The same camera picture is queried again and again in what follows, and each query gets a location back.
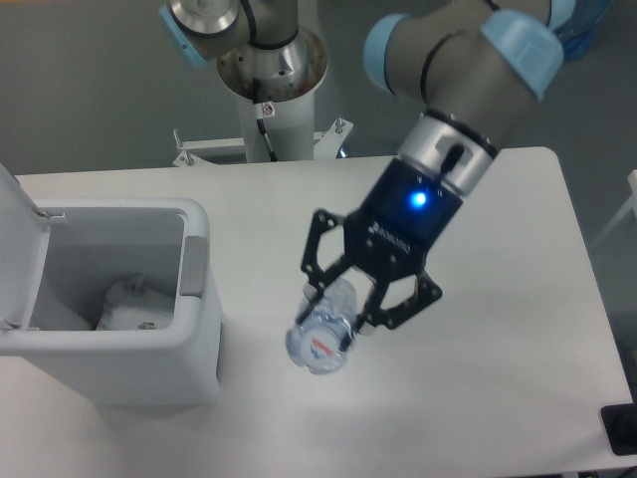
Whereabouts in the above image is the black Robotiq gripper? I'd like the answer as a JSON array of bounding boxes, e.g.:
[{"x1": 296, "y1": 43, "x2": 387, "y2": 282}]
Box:
[{"x1": 297, "y1": 158, "x2": 463, "y2": 350}]

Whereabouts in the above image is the clear plastic water bottle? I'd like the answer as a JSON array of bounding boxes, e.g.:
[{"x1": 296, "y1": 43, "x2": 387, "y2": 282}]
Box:
[{"x1": 286, "y1": 277, "x2": 357, "y2": 374}]

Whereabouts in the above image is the white plastic bag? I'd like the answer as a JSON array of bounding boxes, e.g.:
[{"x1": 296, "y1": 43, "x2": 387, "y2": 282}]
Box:
[{"x1": 96, "y1": 274, "x2": 175, "y2": 331}]

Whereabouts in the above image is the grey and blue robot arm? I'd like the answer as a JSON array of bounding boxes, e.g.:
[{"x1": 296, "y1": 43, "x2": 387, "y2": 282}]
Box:
[{"x1": 159, "y1": 1, "x2": 575, "y2": 365}]

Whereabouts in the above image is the white trash can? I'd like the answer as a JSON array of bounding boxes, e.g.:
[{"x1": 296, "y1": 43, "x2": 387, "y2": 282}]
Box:
[{"x1": 1, "y1": 199, "x2": 223, "y2": 406}]

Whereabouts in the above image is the white trash can lid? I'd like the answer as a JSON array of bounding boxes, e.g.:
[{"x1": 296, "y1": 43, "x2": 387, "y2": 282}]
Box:
[{"x1": 1, "y1": 168, "x2": 66, "y2": 331}]

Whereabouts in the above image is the black device at table edge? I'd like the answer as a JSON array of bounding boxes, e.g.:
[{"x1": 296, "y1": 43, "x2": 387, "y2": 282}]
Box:
[{"x1": 600, "y1": 403, "x2": 636, "y2": 456}]

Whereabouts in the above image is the blue plastic bag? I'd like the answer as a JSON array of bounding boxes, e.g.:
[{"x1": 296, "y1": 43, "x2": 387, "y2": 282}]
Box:
[{"x1": 549, "y1": 0, "x2": 610, "y2": 62}]

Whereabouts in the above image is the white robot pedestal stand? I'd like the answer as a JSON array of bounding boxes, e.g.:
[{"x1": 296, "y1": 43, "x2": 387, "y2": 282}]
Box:
[{"x1": 171, "y1": 29, "x2": 355, "y2": 167}]

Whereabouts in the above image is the black cable on pedestal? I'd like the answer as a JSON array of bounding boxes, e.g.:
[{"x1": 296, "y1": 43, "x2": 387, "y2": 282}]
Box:
[{"x1": 251, "y1": 78, "x2": 279, "y2": 162}]

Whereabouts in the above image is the white frame at right edge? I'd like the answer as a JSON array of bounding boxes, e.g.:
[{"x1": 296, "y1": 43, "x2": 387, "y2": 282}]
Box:
[{"x1": 591, "y1": 170, "x2": 636, "y2": 250}]

